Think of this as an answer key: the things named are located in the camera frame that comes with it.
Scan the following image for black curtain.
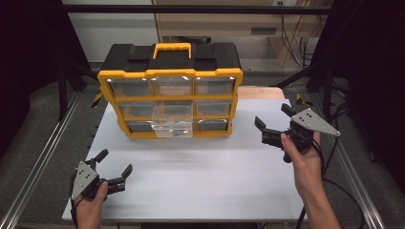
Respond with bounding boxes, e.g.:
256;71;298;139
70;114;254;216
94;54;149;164
313;0;405;185
0;0;94;160

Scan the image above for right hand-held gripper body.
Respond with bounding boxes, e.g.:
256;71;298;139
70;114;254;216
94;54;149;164
262;108;341;164

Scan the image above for clear plastic drawer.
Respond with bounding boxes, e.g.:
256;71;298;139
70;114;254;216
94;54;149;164
151;100;194;138

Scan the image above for yellow and black tape marker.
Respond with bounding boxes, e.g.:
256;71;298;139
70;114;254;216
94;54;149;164
91;92;104;109
295;93;314;108

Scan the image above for person's left hand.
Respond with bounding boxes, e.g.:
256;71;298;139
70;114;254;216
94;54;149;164
74;181;110;224

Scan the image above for person's right hand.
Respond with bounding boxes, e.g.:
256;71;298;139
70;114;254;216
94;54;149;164
280;131;324;196

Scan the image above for black metal stand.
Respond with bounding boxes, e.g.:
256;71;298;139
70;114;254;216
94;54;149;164
56;61;99;122
273;61;335;120

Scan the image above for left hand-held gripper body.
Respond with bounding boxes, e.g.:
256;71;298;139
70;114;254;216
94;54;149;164
71;158;126;200

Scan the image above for yellow and black organizer case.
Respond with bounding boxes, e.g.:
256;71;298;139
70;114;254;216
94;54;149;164
96;42;245;139

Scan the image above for wooden cabinet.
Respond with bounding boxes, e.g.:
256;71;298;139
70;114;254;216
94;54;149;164
152;0;333;69

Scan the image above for black floor cables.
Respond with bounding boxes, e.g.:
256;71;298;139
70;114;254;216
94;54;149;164
321;101;352;179

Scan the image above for aluminium frame rail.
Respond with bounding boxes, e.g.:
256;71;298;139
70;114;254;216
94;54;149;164
0;92;82;229
309;94;388;229

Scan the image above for black horizontal frame bar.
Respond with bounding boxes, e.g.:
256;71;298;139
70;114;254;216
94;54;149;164
61;4;333;15

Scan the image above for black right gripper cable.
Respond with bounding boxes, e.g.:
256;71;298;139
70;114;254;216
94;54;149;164
297;139;367;229

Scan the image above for wooden board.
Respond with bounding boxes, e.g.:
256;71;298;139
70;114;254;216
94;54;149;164
237;86;286;100

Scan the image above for hanging cable bundle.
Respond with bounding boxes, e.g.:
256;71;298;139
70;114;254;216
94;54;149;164
280;13;319;68

